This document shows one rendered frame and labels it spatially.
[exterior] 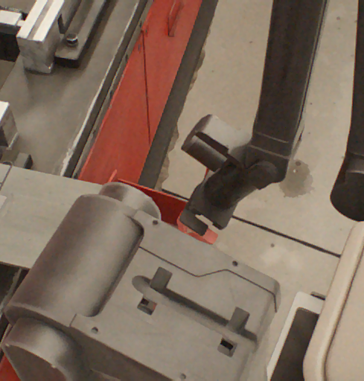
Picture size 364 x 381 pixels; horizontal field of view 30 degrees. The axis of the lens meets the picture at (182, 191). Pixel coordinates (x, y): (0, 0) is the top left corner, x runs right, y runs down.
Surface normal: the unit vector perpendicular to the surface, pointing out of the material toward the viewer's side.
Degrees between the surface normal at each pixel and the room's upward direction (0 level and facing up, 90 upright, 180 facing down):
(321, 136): 0
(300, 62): 90
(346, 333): 42
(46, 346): 19
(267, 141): 90
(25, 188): 0
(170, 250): 13
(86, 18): 0
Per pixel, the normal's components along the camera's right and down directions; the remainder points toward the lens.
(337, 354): -0.65, -0.57
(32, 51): -0.25, 0.80
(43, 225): 0.00, -0.57
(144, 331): 0.20, -0.48
